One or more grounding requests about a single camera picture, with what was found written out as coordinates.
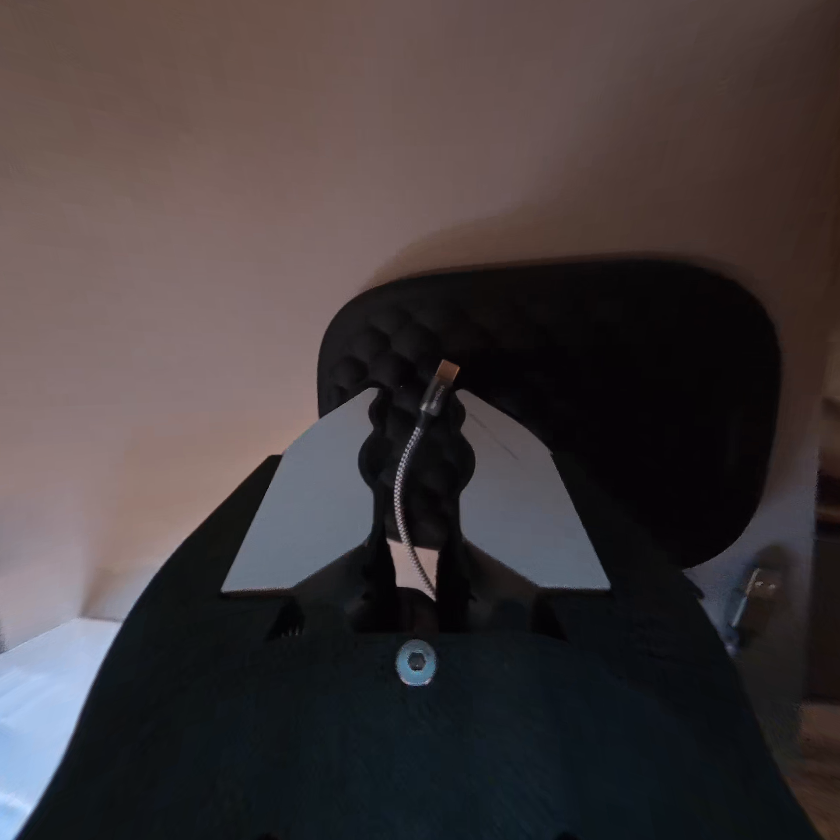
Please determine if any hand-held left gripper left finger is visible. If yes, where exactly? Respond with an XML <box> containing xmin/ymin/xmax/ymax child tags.
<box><xmin>220</xmin><ymin>387</ymin><xmax>396</xmax><ymax>597</ymax></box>

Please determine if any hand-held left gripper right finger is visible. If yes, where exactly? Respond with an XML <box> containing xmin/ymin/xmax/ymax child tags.
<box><xmin>456</xmin><ymin>388</ymin><xmax>613</xmax><ymax>592</ymax></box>

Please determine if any grey braided usb cable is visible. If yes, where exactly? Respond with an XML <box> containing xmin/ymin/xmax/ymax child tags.
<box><xmin>392</xmin><ymin>359</ymin><xmax>463</xmax><ymax>601</ymax></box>

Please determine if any black quilted pad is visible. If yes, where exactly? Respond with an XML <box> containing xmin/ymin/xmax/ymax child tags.
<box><xmin>318</xmin><ymin>259</ymin><xmax>783</xmax><ymax>571</ymax></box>

